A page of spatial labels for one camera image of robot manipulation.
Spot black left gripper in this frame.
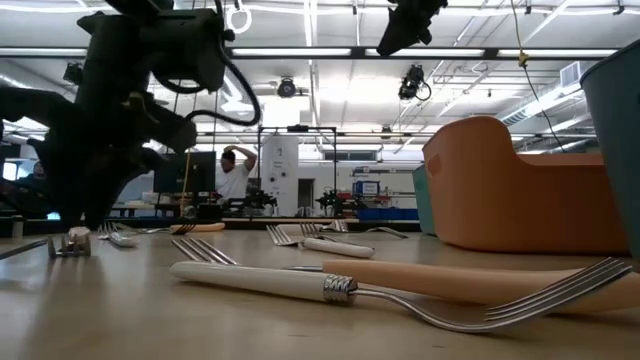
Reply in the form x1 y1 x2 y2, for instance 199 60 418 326
0 84 199 231

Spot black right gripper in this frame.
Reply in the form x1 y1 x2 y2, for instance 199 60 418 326
376 0 450 57

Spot wooden-handled fork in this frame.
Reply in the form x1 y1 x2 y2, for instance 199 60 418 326
113 221 227 236
47 227 93 259
171 237 640 315

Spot long overhead light bar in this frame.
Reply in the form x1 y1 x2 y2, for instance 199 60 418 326
0 46 621 62

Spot black computer monitor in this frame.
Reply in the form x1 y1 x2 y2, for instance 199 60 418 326
153 151 217 195

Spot black ceiling spotlight cluster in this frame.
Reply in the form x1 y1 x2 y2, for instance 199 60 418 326
62 61 85 86

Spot person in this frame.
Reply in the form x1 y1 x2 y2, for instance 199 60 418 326
215 144 259 205

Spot blue box with label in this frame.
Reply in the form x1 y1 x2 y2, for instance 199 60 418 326
352 180 381 197

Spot teal plastic bin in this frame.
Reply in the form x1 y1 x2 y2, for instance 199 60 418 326
411 163 437 237

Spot grey ceiling air vent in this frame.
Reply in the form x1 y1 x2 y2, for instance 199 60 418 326
558 60 596 90

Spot blue storage crates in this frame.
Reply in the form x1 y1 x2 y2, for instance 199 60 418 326
357 207 419 222

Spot orange plastic bin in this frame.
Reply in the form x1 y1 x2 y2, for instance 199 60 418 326
422 115 632 256

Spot blue plastic bin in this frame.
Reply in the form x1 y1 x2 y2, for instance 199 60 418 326
579 38 640 261

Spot black ceiling device with cable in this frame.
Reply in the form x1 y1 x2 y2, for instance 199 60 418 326
397 63 433 103

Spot round black ceiling camera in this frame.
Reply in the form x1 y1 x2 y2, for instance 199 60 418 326
276 76 298 100

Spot hanging cable with yellow tie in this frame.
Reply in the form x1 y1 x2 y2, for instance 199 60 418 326
508 0 567 154

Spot black background rig frame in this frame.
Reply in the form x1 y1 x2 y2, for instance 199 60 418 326
256 124 338 219

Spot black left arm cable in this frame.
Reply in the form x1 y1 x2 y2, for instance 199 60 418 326
149 0 263 128

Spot white cable loop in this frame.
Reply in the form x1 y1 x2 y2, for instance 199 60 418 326
225 0 254 36

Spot black aluminium rig frame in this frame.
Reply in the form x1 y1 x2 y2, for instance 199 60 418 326
0 216 422 237

